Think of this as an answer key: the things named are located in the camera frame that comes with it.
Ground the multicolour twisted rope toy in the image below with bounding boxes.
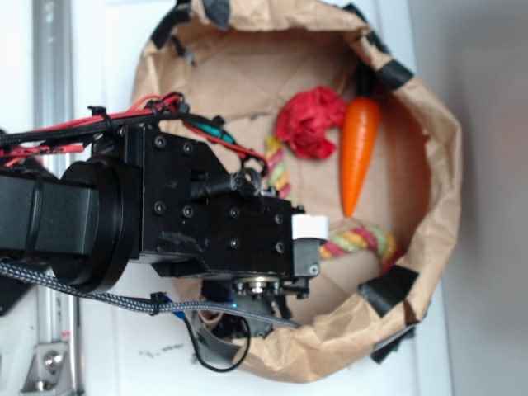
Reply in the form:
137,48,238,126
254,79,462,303
265,135,403,275

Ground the orange plastic carrot toy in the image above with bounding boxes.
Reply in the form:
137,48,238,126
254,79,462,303
340,97,380,217

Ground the aluminium extrusion rail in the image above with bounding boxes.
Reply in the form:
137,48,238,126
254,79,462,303
31,1,84,395

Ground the red and black wire bundle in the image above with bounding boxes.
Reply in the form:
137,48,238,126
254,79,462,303
0,92,269,174

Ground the thin black wire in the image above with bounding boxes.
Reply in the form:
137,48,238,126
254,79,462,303
181,314,252,373

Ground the brown paper bag bin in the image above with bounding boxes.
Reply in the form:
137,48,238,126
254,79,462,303
133,1,462,383

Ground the red crumpled paper ball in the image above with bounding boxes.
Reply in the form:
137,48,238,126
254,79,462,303
275,86,347,160

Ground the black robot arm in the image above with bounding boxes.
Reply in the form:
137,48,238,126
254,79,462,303
1,126,328,296

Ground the grey braided cable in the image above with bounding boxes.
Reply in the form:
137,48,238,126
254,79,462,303
0,262,302,330

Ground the metal corner bracket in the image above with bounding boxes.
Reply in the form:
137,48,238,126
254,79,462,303
19,342,76,395

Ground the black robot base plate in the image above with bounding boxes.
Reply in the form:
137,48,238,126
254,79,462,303
0,276,33,317

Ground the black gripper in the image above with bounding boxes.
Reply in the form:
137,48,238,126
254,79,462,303
122,126,329,298

